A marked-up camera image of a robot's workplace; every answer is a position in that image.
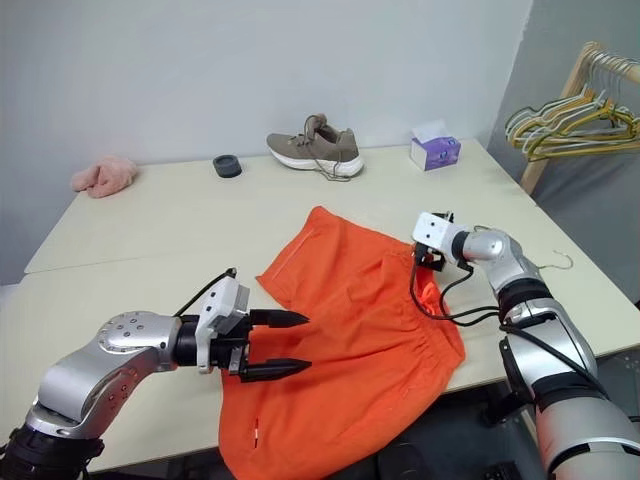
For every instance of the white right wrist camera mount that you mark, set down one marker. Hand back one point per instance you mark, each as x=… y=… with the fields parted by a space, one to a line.
x=435 y=232

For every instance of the purple white tissue box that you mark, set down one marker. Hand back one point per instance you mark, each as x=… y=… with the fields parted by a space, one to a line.
x=436 y=152

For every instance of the pink fluffy towel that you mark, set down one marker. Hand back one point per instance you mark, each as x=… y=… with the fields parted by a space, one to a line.
x=105 y=175

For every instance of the wooden clothes rack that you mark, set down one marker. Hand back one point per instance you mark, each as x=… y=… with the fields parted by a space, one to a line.
x=575 y=75

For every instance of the taupe knit sneaker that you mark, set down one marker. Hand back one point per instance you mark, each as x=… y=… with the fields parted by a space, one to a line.
x=320 y=145

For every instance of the orange shorts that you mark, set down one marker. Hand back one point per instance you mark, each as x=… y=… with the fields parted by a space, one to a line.
x=350 y=320

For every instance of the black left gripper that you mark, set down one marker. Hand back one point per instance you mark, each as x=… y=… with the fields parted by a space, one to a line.
x=232 y=345

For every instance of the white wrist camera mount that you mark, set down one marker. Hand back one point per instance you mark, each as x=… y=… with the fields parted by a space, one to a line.
x=435 y=232
x=220 y=300

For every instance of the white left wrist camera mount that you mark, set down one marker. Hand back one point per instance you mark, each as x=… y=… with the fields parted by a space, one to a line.
x=220 y=300

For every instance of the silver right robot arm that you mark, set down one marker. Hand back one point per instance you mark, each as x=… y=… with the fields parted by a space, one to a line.
x=560 y=360

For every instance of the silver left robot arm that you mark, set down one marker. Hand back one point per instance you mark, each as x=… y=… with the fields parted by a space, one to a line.
x=120 y=350

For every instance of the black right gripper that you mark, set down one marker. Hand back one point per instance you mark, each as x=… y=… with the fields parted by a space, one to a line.
x=435 y=260

